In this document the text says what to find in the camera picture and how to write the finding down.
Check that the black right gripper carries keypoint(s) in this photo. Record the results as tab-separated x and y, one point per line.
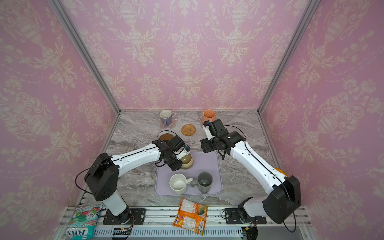
205	144

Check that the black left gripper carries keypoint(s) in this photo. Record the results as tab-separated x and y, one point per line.
177	166

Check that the brown round wooden coaster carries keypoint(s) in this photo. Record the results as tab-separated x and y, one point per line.
166	137

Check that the cream yellow mug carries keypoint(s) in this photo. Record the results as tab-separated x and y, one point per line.
187	162

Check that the woven rattan round coaster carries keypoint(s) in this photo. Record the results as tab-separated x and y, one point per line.
188	130

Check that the lavender mug white inside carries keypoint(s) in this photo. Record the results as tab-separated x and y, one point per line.
166	117

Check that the peach pink mug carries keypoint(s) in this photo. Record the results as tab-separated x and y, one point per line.
209	115

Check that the pink flower silicone coaster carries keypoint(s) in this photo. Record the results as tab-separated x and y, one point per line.
173	125

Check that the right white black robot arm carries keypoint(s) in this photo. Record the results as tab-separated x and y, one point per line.
284	193

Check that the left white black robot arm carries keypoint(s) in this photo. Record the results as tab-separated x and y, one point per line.
102	177

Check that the lavender plastic tray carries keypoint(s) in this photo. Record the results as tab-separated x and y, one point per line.
203	162

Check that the grey green mug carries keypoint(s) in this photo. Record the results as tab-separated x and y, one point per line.
203	182

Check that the bottle with orange lid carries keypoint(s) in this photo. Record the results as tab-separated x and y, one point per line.
281	171

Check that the orange snack packet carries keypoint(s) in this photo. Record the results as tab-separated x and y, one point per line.
191	216

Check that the mint Fox's candy bag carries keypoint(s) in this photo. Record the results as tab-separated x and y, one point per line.
83	222

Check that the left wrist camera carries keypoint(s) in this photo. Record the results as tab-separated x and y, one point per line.
176	144

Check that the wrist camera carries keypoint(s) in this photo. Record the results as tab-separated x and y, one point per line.
176	144
215	129

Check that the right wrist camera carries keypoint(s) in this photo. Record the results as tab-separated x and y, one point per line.
215	129

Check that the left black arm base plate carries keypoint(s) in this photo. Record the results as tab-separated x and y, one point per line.
136	216

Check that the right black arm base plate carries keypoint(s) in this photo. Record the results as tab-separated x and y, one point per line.
235	216

